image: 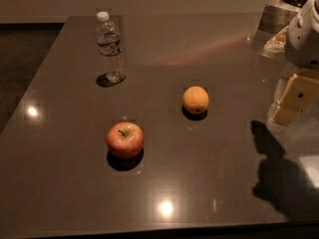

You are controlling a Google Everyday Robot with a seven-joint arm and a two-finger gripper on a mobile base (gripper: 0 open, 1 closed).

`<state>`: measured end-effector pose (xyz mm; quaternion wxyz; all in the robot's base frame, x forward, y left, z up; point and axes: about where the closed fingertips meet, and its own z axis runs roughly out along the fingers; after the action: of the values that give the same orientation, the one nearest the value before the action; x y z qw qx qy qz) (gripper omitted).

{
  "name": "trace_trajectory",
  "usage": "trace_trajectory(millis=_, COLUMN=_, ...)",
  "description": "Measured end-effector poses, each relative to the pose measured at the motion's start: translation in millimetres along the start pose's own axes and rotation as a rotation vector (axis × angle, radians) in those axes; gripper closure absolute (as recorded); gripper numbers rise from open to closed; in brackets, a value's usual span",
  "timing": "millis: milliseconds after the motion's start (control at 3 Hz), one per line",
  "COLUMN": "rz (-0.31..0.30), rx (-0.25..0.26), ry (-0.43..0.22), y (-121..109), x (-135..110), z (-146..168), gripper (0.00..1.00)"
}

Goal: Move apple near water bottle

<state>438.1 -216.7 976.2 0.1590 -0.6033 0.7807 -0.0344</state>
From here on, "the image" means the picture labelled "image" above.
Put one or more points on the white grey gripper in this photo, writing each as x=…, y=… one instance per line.
x=303, y=44

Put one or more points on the red apple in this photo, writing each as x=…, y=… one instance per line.
x=125, y=140

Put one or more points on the clear plastic water bottle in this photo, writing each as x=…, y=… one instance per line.
x=111, y=51

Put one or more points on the orange fruit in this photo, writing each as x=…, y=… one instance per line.
x=195, y=100

